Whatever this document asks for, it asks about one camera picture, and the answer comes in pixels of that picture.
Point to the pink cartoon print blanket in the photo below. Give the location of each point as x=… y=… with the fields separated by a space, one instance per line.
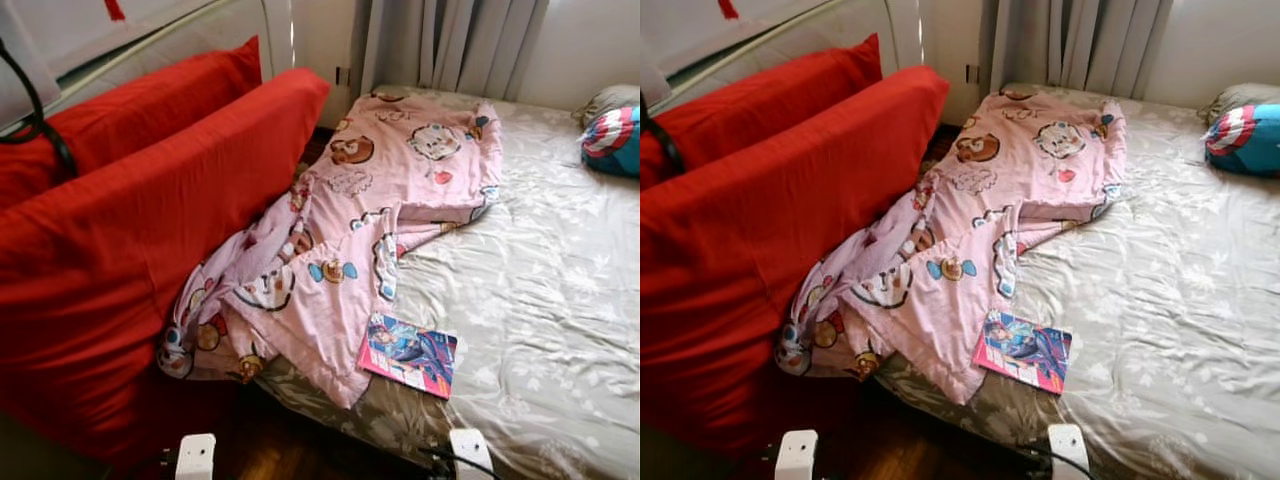
x=400 y=180
x=1020 y=180

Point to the colourful anime picture book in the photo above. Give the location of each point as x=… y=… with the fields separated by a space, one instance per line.
x=1022 y=350
x=408 y=355

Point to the blue shield print pillow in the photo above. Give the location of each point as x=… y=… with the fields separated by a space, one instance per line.
x=615 y=140
x=1250 y=140

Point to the bed with grey floral sheet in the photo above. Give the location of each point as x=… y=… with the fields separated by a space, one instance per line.
x=1160 y=320
x=540 y=320

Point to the large red fabric cushion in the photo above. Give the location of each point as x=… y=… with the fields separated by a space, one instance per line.
x=780 y=90
x=130 y=250
x=140 y=110
x=770 y=250

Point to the grey floral pillow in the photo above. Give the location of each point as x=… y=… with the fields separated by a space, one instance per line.
x=1250 y=95
x=615 y=97

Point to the pale grey flat board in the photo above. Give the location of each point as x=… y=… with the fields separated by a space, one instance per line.
x=650 y=85
x=25 y=40

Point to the small red hanging ornament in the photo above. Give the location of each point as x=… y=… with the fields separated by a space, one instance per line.
x=114 y=10
x=730 y=9

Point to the grey curtain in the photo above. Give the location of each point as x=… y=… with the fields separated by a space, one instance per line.
x=1080 y=45
x=460 y=45

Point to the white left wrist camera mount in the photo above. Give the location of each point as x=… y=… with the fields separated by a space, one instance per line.
x=195 y=455
x=797 y=452

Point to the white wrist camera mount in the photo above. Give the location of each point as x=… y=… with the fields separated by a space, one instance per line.
x=797 y=452
x=470 y=450
x=1068 y=445
x=195 y=455

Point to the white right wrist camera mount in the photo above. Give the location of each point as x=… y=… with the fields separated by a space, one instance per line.
x=470 y=450
x=1068 y=445

